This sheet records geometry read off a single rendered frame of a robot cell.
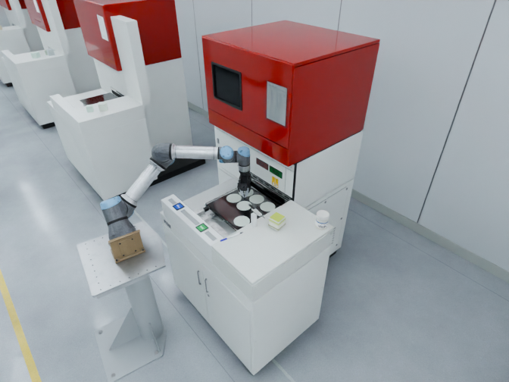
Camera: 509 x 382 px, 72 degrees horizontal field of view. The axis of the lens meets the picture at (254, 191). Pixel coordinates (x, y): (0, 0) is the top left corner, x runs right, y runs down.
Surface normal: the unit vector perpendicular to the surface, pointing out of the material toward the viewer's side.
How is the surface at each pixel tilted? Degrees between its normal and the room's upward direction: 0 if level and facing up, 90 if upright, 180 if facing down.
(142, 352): 0
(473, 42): 90
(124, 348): 0
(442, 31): 90
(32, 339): 0
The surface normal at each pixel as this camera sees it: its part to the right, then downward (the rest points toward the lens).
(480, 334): 0.00, -0.81
